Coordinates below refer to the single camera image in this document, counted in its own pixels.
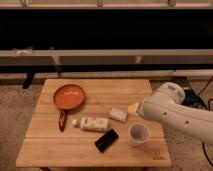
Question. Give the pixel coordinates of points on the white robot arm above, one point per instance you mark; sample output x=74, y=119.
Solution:
x=165, y=106

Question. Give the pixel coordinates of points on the yellow sponge block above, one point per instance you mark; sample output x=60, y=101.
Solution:
x=133, y=109

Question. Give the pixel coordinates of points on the orange frying pan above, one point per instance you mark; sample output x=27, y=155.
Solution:
x=65, y=98

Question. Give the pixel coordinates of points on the white bottle lying down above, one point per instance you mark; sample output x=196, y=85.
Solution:
x=91, y=124

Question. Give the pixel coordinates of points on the wooden table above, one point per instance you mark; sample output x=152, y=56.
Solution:
x=45, y=145

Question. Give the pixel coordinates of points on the black smartphone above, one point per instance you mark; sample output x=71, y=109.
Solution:
x=106, y=140

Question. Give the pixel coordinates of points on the white paper cup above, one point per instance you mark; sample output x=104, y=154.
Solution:
x=138, y=134

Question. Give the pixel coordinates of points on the black power box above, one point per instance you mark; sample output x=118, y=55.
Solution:
x=191, y=99

